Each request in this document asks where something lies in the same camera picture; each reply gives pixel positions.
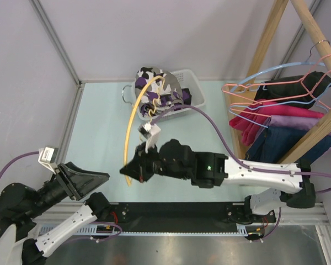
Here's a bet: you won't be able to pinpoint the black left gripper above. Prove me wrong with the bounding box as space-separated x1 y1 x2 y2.
26 160 110 217

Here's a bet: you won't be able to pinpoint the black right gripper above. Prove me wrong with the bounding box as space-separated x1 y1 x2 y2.
121 140 189 182

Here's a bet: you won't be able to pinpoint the yellow clothes hanger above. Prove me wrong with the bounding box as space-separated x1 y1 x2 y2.
121 76 166 187

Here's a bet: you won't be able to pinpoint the purple camouflage trousers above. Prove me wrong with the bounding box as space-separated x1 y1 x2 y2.
134 67 192 118

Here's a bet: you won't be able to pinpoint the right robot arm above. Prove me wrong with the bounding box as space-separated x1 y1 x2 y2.
120 139 316 221

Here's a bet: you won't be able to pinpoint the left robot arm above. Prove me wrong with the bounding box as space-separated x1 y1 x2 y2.
0 162 111 264

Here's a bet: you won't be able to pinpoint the pink garment on hanger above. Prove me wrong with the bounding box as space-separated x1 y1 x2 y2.
229 102 324 146

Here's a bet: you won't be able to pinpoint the lilac garment on hanger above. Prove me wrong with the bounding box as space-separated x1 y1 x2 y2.
255 115 319 140

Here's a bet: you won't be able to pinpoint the black garment on hanger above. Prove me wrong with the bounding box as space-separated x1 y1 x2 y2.
254 71 331 109

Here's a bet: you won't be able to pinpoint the white plastic basket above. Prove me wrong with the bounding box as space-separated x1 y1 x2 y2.
131 68 206 121

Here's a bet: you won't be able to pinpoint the dark blue denim garment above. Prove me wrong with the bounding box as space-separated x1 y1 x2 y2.
245 126 331 164

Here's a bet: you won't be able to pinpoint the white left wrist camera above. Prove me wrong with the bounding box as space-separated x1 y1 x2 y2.
38 146 58 174

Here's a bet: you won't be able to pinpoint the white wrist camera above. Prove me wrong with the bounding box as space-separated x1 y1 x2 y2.
138 122 161 153
38 146 58 174

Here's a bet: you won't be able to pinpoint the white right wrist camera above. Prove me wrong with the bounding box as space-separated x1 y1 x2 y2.
138 122 161 153

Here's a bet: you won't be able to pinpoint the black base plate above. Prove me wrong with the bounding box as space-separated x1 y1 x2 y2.
111 202 276 232

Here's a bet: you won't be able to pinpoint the white cable duct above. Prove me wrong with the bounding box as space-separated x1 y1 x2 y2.
40 222 265 238

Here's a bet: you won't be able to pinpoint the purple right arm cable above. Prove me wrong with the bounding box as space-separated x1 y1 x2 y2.
150 105 331 243

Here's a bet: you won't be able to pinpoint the pink wire hanger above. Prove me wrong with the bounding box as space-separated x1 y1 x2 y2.
222 54 331 112
228 104 271 119

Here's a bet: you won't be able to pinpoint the aluminium corner post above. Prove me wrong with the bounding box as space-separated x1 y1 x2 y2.
29 0 82 87

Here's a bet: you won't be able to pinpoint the wooden clothes rack frame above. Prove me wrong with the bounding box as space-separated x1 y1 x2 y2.
223 1 331 163

